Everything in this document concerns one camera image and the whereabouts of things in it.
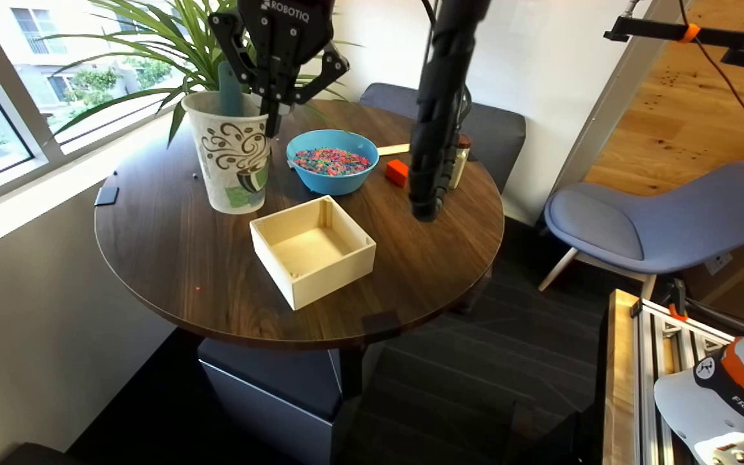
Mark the white patterned paper cup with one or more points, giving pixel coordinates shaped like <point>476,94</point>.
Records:
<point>233,151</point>

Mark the grey upholstered ottoman seat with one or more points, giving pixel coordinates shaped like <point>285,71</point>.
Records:
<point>285,398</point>

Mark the small orange block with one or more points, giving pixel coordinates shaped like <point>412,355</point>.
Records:
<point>396,170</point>

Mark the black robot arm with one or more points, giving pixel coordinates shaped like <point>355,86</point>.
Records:
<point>443,98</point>

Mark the blue shell chair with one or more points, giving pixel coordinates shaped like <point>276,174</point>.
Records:
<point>647,236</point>

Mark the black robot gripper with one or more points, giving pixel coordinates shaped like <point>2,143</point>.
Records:
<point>293,50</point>

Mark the white orange robot base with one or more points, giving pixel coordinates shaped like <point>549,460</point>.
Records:
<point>704,405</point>

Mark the round wooden table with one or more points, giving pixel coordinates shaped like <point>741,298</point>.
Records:
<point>197,266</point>

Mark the aluminium rail frame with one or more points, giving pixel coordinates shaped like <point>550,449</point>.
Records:
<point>642,345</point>

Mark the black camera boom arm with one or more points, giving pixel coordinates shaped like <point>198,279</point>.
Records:
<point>680,31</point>

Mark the green potted plant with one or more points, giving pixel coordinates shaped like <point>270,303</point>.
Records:
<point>174,35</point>

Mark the light wooden open box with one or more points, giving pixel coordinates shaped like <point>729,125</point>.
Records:
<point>313,249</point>

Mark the blue bowl with sprinkles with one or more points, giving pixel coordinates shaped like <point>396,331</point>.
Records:
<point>332,160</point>

